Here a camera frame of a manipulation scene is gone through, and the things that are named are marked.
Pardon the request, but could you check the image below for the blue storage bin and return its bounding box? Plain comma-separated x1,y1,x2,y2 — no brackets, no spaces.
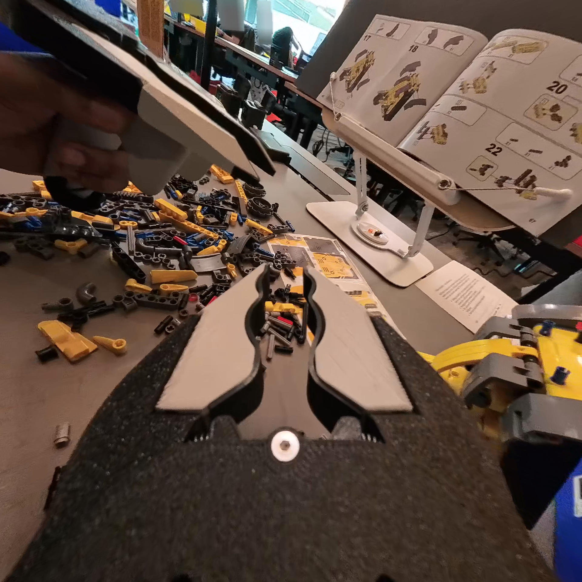
551,461,582,582

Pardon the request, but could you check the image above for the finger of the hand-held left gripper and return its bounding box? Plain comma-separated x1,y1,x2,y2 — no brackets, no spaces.
122,134,261,195
135,58,276,177

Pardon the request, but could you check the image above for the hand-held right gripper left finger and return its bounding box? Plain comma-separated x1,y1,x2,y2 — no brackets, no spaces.
156,263,268,413

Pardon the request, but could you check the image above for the black power brick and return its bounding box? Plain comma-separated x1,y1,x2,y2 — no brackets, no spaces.
257,129,293,165

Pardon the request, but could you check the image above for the white book stand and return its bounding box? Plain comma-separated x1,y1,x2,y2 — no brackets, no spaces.
306,70,574,288

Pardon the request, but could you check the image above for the open instruction booklet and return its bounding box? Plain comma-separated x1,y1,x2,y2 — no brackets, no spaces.
316,14,582,237

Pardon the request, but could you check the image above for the desk cable cover flap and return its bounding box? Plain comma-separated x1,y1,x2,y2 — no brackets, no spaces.
273,129,353,197

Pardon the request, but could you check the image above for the brown cardboard panel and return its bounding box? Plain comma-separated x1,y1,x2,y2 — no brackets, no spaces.
136,0,166,60

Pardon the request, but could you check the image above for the printed white paper sheet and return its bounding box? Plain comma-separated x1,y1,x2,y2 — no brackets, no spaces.
415,260,520,334

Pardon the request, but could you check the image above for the pile of toy building parts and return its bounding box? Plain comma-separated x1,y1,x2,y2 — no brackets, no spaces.
0,164,319,364

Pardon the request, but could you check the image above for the dark equipment pile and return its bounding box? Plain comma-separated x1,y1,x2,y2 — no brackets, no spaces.
216,76,279,130

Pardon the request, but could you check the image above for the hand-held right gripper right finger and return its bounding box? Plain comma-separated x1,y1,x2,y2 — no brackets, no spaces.
302,267,414,413

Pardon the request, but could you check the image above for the person's left hand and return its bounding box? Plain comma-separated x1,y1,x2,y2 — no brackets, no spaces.
0,51,137,192

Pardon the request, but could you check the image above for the toy sticker sheet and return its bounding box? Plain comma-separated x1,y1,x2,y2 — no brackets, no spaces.
266,233,397,329

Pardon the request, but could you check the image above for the long black background desk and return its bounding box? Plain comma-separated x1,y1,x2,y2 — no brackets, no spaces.
164,13,328,142

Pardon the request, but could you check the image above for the black metal post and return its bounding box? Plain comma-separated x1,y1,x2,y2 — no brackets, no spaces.
199,0,220,90

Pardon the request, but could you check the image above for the yellow grey toy vehicle model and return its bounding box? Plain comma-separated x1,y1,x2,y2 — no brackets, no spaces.
418,304,582,444

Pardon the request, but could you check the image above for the black office chair base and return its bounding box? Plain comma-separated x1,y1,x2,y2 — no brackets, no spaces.
452,218,506,274

